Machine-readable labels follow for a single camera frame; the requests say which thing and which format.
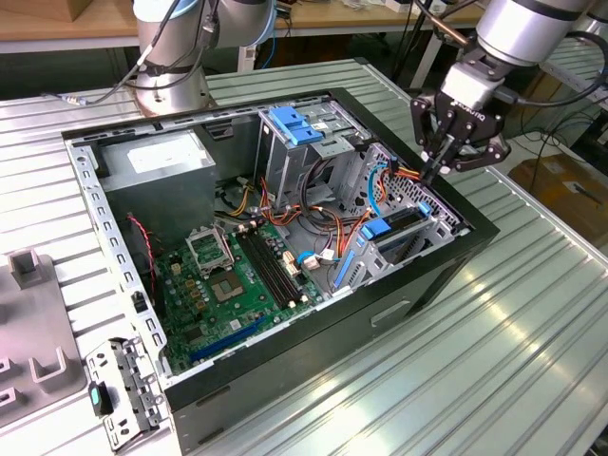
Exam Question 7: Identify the blue expansion slot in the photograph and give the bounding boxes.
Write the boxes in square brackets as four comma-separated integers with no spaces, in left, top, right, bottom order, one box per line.
[188,316,268,366]

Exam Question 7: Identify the grey parts rack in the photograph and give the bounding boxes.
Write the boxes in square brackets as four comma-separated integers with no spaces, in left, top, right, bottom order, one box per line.
[0,250,90,424]

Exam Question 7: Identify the red black fan wire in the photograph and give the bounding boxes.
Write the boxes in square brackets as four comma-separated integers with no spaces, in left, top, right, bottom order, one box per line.
[126,213,159,286]

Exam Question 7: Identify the brown boxes under desk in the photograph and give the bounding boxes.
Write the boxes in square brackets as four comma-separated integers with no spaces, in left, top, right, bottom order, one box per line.
[503,66,566,118]

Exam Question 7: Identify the brown cardboard box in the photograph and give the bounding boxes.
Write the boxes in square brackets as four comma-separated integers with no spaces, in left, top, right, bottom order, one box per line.
[508,154,608,241]

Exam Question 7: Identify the blue plastic drive latch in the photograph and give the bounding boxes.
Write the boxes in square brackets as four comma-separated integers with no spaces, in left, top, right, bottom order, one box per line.
[267,105,325,147]

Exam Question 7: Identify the light blue SATA wire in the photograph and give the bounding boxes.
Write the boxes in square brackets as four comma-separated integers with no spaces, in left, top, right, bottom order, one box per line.
[366,160,398,219]

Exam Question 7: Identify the grey power supply unit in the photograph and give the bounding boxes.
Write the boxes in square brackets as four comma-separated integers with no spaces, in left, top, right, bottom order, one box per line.
[97,130,219,248]

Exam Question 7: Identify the green motherboard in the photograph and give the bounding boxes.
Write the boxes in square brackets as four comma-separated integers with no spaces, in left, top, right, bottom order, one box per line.
[154,220,329,376]

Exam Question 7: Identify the perforated metal disk bay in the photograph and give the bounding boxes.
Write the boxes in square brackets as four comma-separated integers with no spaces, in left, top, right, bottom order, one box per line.
[330,141,472,298]

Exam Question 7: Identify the CPU socket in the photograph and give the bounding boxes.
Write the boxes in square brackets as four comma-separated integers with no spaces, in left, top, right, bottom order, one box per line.
[207,268,247,306]

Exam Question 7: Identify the red orange wire bundle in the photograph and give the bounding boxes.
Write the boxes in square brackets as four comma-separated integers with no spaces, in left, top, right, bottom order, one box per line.
[258,175,376,270]

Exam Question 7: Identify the yellow orange wire bundle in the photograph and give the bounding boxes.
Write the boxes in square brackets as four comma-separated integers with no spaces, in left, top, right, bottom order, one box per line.
[232,176,253,218]

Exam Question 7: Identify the blue wire with white plug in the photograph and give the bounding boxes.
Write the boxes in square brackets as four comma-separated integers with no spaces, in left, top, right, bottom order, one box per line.
[294,250,346,275]

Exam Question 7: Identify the metal slat side table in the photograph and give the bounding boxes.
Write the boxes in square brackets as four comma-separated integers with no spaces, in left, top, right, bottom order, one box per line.
[536,30,608,139]

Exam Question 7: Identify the hard disk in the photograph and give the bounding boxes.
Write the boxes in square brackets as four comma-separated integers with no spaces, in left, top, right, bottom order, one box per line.
[334,201,433,289]

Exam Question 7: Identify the metal optical drive cage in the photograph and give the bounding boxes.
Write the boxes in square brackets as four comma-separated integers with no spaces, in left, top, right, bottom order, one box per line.
[254,100,374,213]

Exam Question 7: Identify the metal slot retention bracket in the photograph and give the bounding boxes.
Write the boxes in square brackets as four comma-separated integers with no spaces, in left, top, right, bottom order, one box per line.
[84,335,168,453]

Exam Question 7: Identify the black cable bundle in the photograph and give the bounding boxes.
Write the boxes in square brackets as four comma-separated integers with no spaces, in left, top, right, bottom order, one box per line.
[303,159,343,215]

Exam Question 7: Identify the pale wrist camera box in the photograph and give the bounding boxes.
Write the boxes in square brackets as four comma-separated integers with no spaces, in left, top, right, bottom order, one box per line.
[440,60,519,115]

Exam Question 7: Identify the black open PC case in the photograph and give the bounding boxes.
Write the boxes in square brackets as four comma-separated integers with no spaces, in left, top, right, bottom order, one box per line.
[61,85,503,455]

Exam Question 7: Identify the black RAM slot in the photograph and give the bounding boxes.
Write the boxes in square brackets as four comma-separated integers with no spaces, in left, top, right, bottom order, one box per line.
[243,228,299,307]
[250,226,306,304]
[256,224,313,301]
[237,230,292,309]

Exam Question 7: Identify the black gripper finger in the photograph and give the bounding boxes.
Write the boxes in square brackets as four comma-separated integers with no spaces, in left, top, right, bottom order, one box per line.
[410,96,457,185]
[428,122,513,185]

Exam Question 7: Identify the orange red disk power wire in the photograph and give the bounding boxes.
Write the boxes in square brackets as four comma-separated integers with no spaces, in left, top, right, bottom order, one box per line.
[382,163,432,185]

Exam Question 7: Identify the wooden desk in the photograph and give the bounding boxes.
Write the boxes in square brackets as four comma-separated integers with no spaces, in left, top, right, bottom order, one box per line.
[0,0,481,56]

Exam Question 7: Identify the metal socket cover frame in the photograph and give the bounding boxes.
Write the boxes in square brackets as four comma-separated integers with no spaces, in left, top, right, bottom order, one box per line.
[184,226,237,277]

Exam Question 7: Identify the teal plastic clip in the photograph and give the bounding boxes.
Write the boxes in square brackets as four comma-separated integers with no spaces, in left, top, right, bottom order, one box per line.
[87,381,114,418]

